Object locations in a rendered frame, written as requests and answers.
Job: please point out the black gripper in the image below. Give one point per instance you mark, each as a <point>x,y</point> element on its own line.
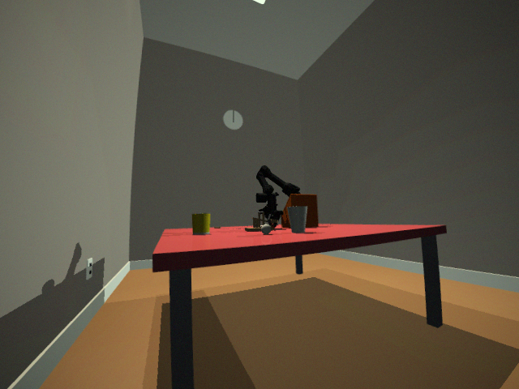
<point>275,213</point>

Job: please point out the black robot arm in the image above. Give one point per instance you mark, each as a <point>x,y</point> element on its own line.
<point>268,194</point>

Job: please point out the tan wooden catapult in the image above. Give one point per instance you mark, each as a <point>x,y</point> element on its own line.
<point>256,222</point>

